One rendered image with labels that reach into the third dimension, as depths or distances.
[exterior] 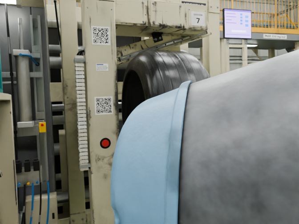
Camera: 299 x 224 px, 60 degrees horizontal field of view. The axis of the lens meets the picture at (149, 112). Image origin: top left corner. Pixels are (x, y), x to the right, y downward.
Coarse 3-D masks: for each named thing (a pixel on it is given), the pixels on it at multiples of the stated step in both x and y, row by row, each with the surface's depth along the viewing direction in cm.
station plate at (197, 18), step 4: (192, 12) 150; (196, 12) 151; (200, 12) 151; (204, 12) 152; (192, 16) 150; (196, 16) 151; (200, 16) 152; (204, 16) 152; (192, 20) 150; (196, 20) 151; (200, 20) 152; (204, 20) 152; (192, 24) 150; (196, 24) 151; (200, 24) 152; (204, 24) 153
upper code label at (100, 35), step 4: (92, 28) 106; (96, 28) 106; (100, 28) 107; (104, 28) 107; (108, 28) 108; (92, 32) 106; (96, 32) 106; (100, 32) 107; (104, 32) 107; (108, 32) 108; (92, 36) 106; (96, 36) 106; (100, 36) 107; (104, 36) 107; (108, 36) 108; (92, 40) 106; (96, 40) 106; (100, 40) 107; (104, 40) 108; (108, 40) 108; (100, 44) 107; (104, 44) 108; (108, 44) 108
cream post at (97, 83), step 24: (96, 0) 106; (96, 24) 106; (96, 48) 107; (96, 72) 107; (96, 96) 107; (96, 120) 108; (96, 144) 108; (96, 168) 109; (96, 192) 109; (96, 216) 109
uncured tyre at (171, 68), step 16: (128, 64) 127; (144, 64) 107; (160, 64) 103; (176, 64) 105; (192, 64) 108; (128, 80) 133; (144, 80) 104; (160, 80) 99; (176, 80) 100; (192, 80) 103; (128, 96) 146; (144, 96) 151; (128, 112) 147
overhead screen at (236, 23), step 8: (224, 8) 480; (224, 16) 481; (232, 16) 486; (240, 16) 490; (248, 16) 495; (224, 24) 482; (232, 24) 486; (240, 24) 491; (248, 24) 496; (224, 32) 482; (232, 32) 487; (240, 32) 492; (248, 32) 496
